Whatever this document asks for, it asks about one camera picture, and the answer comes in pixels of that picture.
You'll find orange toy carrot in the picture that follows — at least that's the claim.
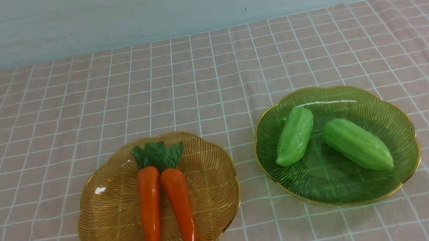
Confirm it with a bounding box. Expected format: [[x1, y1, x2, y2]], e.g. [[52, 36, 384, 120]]
[[130, 145, 161, 241], [156, 141, 197, 241]]

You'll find pink checkered tablecloth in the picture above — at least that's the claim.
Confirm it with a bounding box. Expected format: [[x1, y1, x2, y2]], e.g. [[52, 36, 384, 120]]
[[0, 0, 429, 241]]

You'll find green toy gourd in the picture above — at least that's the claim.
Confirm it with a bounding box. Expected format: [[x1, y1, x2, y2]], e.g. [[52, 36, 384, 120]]
[[276, 107, 315, 167], [322, 118, 394, 172]]

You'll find green glass plate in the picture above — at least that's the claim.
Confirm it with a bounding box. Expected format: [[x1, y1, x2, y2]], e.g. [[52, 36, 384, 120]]
[[254, 86, 421, 206]]

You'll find amber glass plate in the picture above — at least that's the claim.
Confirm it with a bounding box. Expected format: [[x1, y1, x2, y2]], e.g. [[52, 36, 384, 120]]
[[78, 131, 241, 241]]

